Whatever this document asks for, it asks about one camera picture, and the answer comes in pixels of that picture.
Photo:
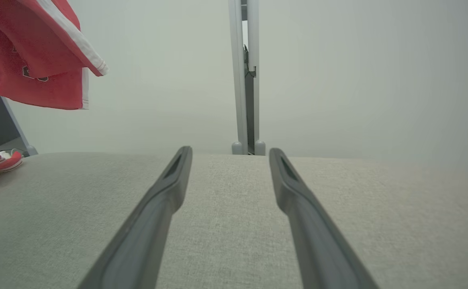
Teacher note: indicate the red shorts with white stripe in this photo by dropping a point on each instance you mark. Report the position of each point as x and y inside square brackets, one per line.
[25, 48]

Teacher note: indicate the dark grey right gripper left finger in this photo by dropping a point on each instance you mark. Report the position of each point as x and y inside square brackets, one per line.
[145, 241]

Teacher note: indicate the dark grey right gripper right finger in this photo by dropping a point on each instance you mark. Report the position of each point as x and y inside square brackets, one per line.
[318, 249]

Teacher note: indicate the grey partition post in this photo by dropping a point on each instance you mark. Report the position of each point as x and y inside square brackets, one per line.
[237, 80]
[256, 120]

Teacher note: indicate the grey metal frame leg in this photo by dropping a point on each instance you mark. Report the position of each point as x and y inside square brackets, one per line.
[19, 128]

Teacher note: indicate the grey fabric padded surface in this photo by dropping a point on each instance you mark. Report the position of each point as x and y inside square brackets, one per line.
[234, 241]

